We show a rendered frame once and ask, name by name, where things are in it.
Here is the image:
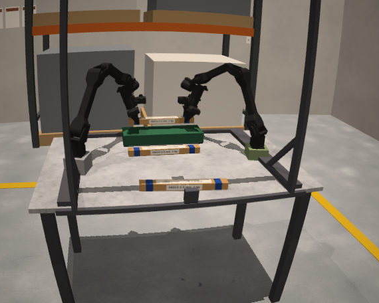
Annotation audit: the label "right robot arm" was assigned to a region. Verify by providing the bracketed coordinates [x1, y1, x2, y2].
[178, 62, 268, 149]

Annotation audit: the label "brown rectangular pack with blue band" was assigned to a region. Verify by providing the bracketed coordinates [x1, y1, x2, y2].
[129, 116, 194, 125]

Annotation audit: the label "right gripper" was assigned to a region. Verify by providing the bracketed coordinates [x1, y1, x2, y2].
[183, 93, 201, 123]

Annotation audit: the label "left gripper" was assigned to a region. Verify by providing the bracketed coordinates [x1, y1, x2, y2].
[123, 95, 140, 124]

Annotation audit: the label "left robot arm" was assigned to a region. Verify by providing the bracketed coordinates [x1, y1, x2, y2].
[70, 62, 146, 158]

